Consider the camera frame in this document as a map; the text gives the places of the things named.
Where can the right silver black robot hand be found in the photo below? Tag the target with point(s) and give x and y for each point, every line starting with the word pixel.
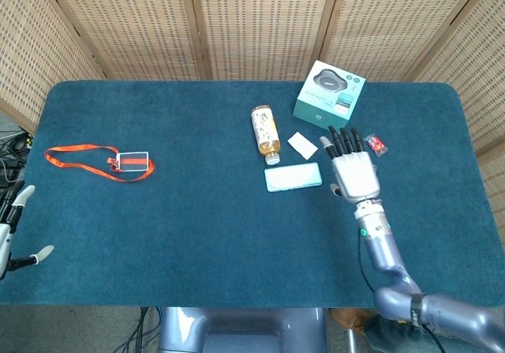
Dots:
pixel 355 175

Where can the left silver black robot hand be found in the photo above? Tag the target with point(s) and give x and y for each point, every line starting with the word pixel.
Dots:
pixel 12 211

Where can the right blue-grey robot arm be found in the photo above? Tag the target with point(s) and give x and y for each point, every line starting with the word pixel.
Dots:
pixel 378 250

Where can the red wrapped candy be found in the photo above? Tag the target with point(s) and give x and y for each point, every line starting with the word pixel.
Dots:
pixel 375 143

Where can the white paper slip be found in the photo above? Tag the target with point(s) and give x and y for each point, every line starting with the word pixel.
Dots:
pixel 301 145

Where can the teal speaker product box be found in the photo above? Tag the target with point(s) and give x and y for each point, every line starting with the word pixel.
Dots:
pixel 319 100

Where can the tea bottle with white cap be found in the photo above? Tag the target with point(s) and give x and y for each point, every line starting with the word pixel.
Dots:
pixel 266 132

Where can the clear badge holder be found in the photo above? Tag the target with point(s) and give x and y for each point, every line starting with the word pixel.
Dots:
pixel 134 161

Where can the blue plush table mat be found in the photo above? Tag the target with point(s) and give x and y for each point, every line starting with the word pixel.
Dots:
pixel 197 230

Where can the blue-grey robot torso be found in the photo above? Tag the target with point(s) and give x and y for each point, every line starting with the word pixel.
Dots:
pixel 236 323

